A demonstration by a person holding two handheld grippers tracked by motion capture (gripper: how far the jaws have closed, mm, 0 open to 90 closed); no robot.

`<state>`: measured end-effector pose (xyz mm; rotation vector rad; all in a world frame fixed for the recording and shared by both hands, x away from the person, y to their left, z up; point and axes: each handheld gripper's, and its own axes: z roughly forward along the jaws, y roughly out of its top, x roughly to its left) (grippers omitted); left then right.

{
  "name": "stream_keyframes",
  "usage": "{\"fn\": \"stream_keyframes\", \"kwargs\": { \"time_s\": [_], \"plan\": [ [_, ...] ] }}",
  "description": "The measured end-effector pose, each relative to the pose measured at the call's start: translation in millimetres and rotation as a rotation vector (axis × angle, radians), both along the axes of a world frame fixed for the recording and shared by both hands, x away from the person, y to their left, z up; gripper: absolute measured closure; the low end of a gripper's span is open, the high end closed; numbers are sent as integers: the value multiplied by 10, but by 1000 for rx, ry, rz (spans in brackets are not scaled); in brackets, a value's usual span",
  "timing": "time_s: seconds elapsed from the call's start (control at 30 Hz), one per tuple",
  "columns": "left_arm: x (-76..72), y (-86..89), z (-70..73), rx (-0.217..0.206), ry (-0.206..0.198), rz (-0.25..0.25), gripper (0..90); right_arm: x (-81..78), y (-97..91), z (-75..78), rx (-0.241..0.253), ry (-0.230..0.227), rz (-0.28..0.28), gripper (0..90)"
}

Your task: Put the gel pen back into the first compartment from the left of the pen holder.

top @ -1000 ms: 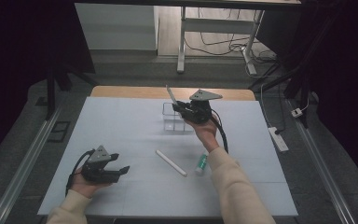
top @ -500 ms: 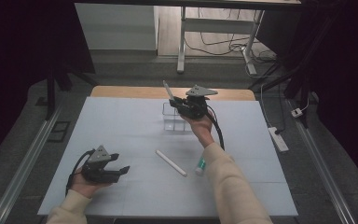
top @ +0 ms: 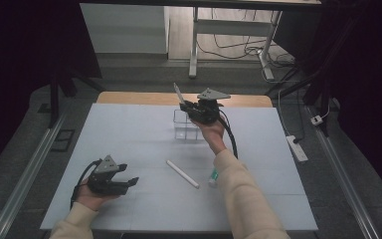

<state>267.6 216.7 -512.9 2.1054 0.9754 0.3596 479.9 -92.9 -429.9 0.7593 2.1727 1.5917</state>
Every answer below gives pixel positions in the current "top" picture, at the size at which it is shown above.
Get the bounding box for white power strip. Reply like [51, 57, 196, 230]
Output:
[285, 134, 309, 163]

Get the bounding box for dark curtain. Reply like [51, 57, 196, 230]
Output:
[0, 0, 103, 182]
[273, 0, 382, 204]

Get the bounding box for black plug with cable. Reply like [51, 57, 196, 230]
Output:
[291, 87, 306, 144]

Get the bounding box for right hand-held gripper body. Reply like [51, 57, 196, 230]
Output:
[185, 87, 232, 126]

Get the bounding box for black stand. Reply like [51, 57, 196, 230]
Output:
[47, 65, 106, 129]
[264, 13, 366, 137]

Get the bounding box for right hand-held gripper black cable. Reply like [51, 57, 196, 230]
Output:
[217, 109, 240, 160]

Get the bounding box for white pen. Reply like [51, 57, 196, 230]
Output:
[165, 159, 201, 189]

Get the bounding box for thin silver pen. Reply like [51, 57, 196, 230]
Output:
[172, 82, 187, 106]

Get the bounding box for white cabinet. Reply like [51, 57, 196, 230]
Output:
[79, 3, 171, 55]

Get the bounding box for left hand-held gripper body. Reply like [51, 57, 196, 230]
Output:
[88, 154, 130, 196]

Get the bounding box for green and white glue stick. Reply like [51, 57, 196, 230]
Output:
[207, 166, 221, 188]

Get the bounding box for clear plastic pen holder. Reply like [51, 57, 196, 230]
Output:
[172, 108, 205, 141]

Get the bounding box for metal floor rail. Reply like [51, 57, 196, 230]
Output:
[0, 112, 68, 239]
[305, 105, 381, 239]

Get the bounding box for black floor frame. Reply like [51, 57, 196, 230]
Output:
[50, 128, 77, 153]

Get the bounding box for white-legged desk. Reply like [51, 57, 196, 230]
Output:
[79, 0, 322, 82]

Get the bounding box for person's left hand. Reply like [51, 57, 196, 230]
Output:
[75, 183, 121, 212]

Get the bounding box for black floor cables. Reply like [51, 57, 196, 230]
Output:
[196, 9, 296, 85]

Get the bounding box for person's right hand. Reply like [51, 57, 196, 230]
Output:
[191, 115, 229, 156]

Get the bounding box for hand-held gripper black cable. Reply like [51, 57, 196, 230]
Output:
[70, 158, 103, 210]
[217, 109, 240, 160]

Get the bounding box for white table mat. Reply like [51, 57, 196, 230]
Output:
[39, 103, 319, 233]

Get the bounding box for left hand-held gripper black cable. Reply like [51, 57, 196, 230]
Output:
[70, 158, 103, 210]

